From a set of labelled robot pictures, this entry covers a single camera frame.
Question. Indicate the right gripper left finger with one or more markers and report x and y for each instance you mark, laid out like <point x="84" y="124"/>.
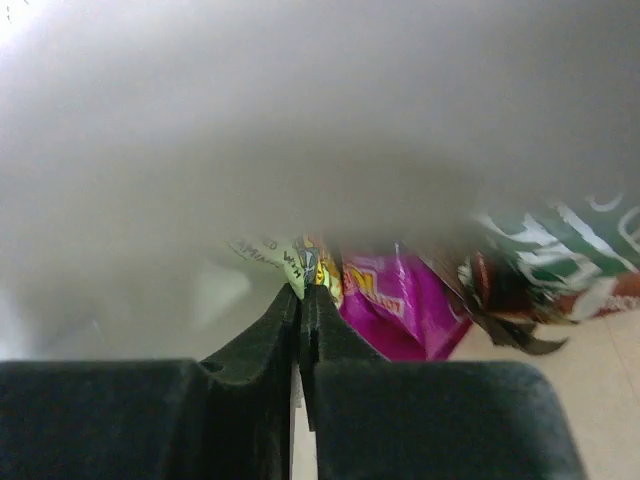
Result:
<point x="225" y="417"/>

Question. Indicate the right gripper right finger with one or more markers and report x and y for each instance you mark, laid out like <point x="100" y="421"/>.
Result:
<point x="377" y="419"/>

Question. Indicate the yellow candy bag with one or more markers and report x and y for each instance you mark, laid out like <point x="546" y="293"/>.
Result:
<point x="319" y="266"/>

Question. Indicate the light green snack packet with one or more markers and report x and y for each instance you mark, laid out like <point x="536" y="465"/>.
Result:
<point x="295" y="261"/>

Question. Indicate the green chips bag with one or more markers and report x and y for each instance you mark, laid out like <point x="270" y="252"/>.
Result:
<point x="561" y="265"/>

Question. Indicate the beige paper bag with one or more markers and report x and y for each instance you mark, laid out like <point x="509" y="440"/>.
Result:
<point x="138" y="137"/>

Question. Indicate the magenta snack packet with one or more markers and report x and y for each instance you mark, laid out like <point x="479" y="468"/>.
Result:
<point x="400" y="306"/>

